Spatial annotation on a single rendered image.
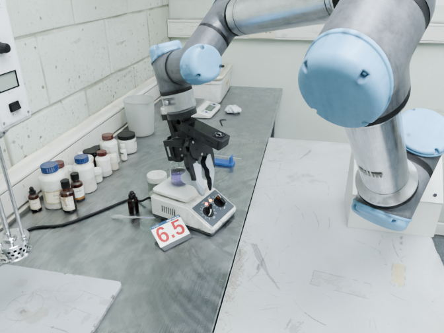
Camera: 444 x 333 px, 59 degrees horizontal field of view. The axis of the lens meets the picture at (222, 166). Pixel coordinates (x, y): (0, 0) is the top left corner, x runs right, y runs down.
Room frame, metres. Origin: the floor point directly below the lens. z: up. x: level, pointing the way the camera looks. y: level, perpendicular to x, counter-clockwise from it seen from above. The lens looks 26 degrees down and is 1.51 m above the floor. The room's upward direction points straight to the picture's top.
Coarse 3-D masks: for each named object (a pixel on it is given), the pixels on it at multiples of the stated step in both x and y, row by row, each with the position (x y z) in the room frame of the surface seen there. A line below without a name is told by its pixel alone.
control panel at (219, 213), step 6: (216, 192) 0.96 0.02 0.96; (204, 198) 0.93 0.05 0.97; (210, 198) 0.93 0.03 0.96; (198, 204) 0.90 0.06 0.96; (204, 204) 0.91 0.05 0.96; (228, 204) 0.94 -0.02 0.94; (198, 210) 0.88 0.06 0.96; (216, 210) 0.90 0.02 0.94; (222, 210) 0.91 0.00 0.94; (228, 210) 0.92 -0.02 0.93; (204, 216) 0.87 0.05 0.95; (216, 216) 0.88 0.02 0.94; (222, 216) 0.89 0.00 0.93; (210, 222) 0.85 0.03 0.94; (216, 222) 0.86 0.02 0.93
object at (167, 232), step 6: (168, 222) 0.86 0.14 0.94; (174, 222) 0.86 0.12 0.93; (180, 222) 0.87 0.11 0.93; (156, 228) 0.83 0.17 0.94; (162, 228) 0.84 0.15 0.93; (168, 228) 0.84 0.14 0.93; (174, 228) 0.85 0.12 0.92; (180, 228) 0.85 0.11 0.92; (156, 234) 0.82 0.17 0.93; (162, 234) 0.82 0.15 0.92; (168, 234) 0.83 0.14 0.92; (174, 234) 0.83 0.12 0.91; (180, 234) 0.84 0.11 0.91; (162, 240) 0.81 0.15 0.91; (168, 240) 0.81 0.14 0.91
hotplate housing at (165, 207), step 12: (156, 204) 0.93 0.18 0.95; (168, 204) 0.90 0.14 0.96; (180, 204) 0.89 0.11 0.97; (192, 204) 0.89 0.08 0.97; (168, 216) 0.91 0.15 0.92; (180, 216) 0.89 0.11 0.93; (192, 216) 0.87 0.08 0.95; (228, 216) 0.91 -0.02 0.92; (192, 228) 0.87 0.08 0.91; (204, 228) 0.85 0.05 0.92; (216, 228) 0.85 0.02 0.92
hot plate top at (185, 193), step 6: (168, 180) 0.99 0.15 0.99; (204, 180) 0.99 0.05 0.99; (156, 186) 0.95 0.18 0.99; (162, 186) 0.95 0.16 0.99; (168, 186) 0.95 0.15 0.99; (186, 186) 0.95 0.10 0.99; (192, 186) 0.95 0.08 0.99; (156, 192) 0.93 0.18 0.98; (162, 192) 0.92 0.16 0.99; (168, 192) 0.92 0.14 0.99; (174, 192) 0.92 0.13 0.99; (180, 192) 0.92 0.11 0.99; (186, 192) 0.92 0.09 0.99; (192, 192) 0.92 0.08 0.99; (174, 198) 0.90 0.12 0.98; (180, 198) 0.89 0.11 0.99; (186, 198) 0.89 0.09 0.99; (192, 198) 0.90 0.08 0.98
